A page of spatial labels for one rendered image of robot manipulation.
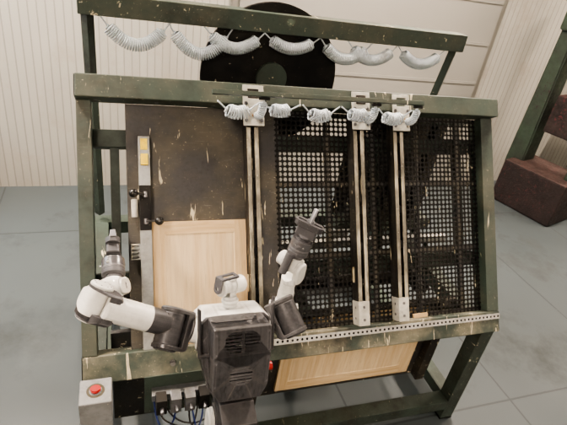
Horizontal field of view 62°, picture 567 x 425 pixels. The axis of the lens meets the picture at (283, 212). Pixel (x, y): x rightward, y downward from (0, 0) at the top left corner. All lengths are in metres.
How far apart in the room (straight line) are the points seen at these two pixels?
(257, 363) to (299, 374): 1.25
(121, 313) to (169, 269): 0.63
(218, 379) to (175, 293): 0.65
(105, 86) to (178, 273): 0.87
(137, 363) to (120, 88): 1.19
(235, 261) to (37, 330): 1.85
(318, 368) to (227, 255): 1.03
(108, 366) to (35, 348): 1.41
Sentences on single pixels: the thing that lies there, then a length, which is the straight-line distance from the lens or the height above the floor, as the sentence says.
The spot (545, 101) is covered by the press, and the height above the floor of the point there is 1.32.
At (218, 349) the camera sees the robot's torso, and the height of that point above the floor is 1.36.
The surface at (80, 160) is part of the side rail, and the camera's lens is 2.21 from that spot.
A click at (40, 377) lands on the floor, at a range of 3.46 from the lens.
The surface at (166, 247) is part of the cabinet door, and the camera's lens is 2.23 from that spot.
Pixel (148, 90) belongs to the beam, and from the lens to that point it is 2.22.
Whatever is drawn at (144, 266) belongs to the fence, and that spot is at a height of 1.21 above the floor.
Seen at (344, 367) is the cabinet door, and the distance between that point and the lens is 3.06.
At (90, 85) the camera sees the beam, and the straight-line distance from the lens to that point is 2.22.
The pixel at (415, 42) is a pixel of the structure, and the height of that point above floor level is 2.13.
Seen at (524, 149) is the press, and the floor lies 0.70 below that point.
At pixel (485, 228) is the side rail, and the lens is 2.94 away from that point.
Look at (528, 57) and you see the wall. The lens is 6.87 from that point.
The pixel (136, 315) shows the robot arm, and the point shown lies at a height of 1.41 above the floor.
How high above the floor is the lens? 2.56
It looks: 30 degrees down
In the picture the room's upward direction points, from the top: 10 degrees clockwise
